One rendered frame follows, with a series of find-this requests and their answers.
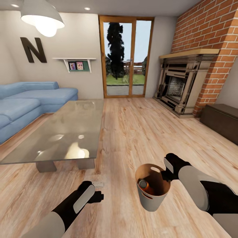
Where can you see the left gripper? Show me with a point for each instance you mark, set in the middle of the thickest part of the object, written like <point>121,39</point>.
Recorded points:
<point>97,197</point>

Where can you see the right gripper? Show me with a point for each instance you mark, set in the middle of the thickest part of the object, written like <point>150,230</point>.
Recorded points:
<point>167,176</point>

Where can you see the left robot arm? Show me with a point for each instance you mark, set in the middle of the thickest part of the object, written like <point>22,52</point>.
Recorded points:
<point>60,218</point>

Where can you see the trash can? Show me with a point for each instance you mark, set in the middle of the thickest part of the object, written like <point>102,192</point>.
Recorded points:
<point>154,179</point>

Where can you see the sofa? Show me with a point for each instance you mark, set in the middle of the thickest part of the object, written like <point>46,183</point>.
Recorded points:
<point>22,103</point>

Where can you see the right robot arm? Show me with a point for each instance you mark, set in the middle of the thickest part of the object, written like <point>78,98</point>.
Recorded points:
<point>207,192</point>

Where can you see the can of soda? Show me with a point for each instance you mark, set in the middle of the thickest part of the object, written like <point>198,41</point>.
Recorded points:
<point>144,186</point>
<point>152,192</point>

